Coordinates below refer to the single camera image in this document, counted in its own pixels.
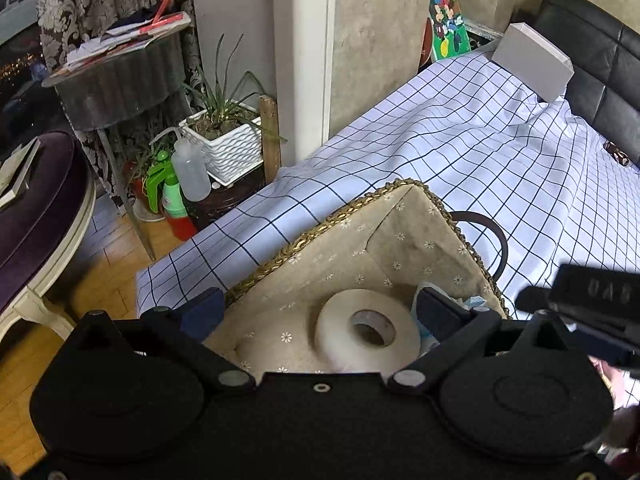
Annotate blue surgical face masks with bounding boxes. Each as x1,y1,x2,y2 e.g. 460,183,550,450
410,282,490,356

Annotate white toilet paper roll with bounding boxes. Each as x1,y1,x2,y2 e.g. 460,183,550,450
314,289,421,376

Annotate pink soft toy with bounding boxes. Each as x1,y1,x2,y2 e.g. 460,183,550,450
590,356,640,410

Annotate woven basket with floral liner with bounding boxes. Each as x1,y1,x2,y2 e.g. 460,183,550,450
205,180,506,378

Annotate green spray bottle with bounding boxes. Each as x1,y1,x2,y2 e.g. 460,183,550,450
144,150,188,219

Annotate blue white checkered sheet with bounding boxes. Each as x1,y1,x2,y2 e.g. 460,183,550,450
137,53,639,315

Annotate small dark patterned object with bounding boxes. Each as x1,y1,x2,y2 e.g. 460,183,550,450
603,141,630,167

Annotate translucent squeeze bottle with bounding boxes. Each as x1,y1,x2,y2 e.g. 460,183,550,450
150,127,212,203

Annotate purple cushioned chair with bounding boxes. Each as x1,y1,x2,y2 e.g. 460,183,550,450
1,132,96,339

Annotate potted plant in white pot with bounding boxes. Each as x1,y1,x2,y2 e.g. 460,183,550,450
179,37,285,186

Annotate black leather sofa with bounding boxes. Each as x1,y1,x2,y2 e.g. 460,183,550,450
534,0,640,164

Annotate white box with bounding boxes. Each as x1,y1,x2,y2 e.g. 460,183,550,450
491,23,574,102

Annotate round side table with papers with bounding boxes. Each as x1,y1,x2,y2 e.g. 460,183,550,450
41,0,194,261

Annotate Mickey Mouse picture board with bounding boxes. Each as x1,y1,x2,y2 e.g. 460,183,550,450
420,0,471,68

